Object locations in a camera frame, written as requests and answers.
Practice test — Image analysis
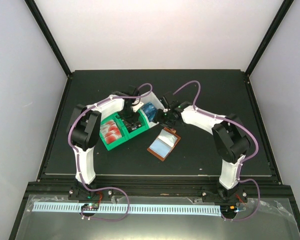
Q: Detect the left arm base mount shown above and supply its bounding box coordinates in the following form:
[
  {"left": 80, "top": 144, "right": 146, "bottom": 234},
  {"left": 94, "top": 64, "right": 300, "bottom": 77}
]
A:
[{"left": 68, "top": 182, "right": 114, "bottom": 202}]

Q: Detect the green bin with red cards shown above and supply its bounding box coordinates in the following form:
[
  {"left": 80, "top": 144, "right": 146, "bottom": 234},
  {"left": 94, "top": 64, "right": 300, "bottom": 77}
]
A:
[{"left": 99, "top": 113, "right": 128, "bottom": 151}]

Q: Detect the red white card stack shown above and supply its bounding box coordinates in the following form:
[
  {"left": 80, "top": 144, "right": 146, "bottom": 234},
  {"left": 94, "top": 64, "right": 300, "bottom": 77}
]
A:
[{"left": 100, "top": 119, "right": 122, "bottom": 145}]

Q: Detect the controller circuit board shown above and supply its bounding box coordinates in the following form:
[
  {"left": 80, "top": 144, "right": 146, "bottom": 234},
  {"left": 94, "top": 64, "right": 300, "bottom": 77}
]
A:
[
  {"left": 220, "top": 205, "right": 246, "bottom": 213},
  {"left": 80, "top": 203, "right": 100, "bottom": 212}
]

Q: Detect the brown leather card holder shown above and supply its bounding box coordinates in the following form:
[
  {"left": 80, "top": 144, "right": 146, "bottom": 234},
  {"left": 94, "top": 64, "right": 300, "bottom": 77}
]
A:
[{"left": 147, "top": 127, "right": 181, "bottom": 162}]

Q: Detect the blue VIP card front stack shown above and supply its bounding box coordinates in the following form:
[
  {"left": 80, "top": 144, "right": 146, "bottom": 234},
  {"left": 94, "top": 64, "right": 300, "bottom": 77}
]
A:
[{"left": 141, "top": 102, "right": 157, "bottom": 122}]

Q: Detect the black VIP card stack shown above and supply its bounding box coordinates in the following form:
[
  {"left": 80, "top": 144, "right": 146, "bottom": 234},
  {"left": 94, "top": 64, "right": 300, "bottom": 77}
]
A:
[{"left": 122, "top": 119, "right": 143, "bottom": 133}]

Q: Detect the clear acrylic front panel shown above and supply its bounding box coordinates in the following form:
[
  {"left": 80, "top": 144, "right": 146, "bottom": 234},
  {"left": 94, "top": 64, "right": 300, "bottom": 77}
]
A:
[{"left": 15, "top": 195, "right": 300, "bottom": 240}]

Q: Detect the left controller circuit board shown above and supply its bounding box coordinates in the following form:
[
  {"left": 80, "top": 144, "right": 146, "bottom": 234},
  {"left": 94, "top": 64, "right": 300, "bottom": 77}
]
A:
[{"left": 80, "top": 203, "right": 100, "bottom": 212}]

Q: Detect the black aluminium frame rail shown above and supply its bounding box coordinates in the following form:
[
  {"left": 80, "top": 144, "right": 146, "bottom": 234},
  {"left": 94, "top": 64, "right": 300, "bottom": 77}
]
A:
[{"left": 24, "top": 177, "right": 294, "bottom": 200}]

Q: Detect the white slotted cable duct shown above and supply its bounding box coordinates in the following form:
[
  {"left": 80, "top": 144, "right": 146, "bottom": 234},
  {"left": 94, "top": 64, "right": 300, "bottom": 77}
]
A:
[{"left": 32, "top": 202, "right": 222, "bottom": 217}]

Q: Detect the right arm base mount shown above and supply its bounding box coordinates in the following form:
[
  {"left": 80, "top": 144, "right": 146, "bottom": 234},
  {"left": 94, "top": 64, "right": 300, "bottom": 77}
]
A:
[{"left": 197, "top": 184, "right": 247, "bottom": 204}]

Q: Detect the white bin with blue cards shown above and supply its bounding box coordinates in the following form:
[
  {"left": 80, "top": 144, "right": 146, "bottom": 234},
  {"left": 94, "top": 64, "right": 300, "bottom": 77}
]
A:
[{"left": 132, "top": 92, "right": 164, "bottom": 129}]

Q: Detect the right controller circuit board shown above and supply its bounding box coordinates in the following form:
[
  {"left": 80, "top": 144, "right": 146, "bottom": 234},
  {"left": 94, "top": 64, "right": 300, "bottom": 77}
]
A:
[{"left": 220, "top": 205, "right": 246, "bottom": 213}]

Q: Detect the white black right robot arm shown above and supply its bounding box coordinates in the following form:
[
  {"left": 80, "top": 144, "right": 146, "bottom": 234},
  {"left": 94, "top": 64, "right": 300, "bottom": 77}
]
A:
[{"left": 154, "top": 92, "right": 251, "bottom": 202}]

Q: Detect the green bin with black cards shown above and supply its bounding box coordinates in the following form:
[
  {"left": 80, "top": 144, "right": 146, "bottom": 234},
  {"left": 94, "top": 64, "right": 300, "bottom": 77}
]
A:
[{"left": 114, "top": 110, "right": 150, "bottom": 140}]

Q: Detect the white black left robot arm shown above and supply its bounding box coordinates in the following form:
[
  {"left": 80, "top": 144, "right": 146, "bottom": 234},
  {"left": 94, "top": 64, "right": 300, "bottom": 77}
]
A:
[{"left": 67, "top": 86, "right": 142, "bottom": 200}]

